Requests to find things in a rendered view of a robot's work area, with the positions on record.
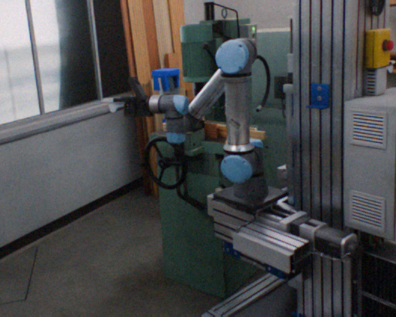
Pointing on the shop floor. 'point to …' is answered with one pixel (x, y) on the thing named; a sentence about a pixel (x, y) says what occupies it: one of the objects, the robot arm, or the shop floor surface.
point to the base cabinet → (199, 237)
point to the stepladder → (164, 75)
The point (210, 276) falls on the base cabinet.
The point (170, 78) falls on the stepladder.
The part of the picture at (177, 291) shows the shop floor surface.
